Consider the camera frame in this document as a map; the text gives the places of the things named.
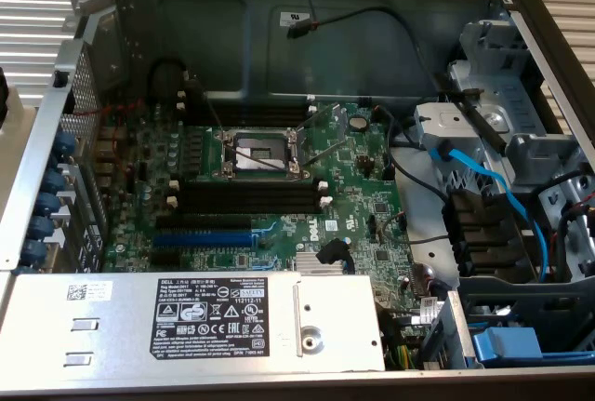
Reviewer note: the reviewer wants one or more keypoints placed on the grey metal disk bay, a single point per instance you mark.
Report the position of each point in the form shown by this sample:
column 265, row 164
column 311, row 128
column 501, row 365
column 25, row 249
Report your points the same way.
column 493, row 75

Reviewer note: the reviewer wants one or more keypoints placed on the long black expansion slot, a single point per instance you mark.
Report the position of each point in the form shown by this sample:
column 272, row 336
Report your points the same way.
column 204, row 223

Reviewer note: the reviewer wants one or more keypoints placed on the green Dell motherboard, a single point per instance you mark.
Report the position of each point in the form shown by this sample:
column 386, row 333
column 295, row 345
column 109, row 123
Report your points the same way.
column 353, row 196

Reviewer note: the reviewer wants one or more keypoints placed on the black finned shroud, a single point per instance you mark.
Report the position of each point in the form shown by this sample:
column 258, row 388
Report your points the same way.
column 483, row 229

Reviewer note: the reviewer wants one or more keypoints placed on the open grey PC case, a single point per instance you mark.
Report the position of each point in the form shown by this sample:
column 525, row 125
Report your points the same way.
column 325, row 57

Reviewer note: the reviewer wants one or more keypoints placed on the blue plastic latch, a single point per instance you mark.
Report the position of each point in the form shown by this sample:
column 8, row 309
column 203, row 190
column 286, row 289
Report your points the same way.
column 506, row 345

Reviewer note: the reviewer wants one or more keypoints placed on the silver drive bracket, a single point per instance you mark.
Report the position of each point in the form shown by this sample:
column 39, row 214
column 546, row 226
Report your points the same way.
column 446, row 122

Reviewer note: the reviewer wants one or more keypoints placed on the silver power supply unit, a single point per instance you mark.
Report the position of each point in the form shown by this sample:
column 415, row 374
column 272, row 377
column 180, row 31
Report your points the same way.
column 116, row 326

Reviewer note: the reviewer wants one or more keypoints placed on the blue expansion slot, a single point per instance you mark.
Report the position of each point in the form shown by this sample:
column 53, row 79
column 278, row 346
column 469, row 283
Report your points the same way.
column 204, row 239

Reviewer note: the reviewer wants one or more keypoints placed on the black plastic bar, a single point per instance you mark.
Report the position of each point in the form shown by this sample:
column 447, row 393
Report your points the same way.
column 485, row 126

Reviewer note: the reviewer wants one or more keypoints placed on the round coin cell battery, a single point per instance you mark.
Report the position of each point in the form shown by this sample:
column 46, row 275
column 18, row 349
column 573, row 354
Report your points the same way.
column 358, row 122

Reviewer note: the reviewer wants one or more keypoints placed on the dark drive cage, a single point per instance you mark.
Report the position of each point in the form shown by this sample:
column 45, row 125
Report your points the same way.
column 511, row 289

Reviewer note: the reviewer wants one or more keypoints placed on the blue card retention clip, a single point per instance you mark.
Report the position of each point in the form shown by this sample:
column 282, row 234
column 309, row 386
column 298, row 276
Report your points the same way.
column 48, row 203
column 55, row 180
column 33, row 252
column 41, row 229
column 64, row 146

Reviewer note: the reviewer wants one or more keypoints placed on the short black expansion slot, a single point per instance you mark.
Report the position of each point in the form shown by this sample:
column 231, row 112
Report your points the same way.
column 165, row 259

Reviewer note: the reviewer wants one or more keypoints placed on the RAM slot white clips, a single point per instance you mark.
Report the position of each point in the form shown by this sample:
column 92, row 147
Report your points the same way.
column 255, row 101
column 251, row 191
column 251, row 208
column 255, row 115

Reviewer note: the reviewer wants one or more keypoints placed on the metal socket cover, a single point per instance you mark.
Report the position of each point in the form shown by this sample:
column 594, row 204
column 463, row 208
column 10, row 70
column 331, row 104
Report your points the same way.
column 342, row 117

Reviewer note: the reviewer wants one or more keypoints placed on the black SATA plug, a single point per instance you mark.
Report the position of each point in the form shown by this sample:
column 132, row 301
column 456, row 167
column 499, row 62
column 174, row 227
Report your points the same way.
column 332, row 252

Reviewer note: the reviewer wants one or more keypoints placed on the CPU socket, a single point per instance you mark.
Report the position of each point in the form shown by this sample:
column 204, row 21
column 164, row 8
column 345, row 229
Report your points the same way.
column 260, row 154

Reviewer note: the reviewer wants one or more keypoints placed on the metal locking lever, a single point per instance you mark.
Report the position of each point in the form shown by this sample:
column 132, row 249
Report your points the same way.
column 214, row 112
column 325, row 152

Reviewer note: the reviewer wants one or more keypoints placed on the silver finned heatsink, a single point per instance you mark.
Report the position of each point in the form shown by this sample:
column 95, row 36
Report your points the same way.
column 321, row 263

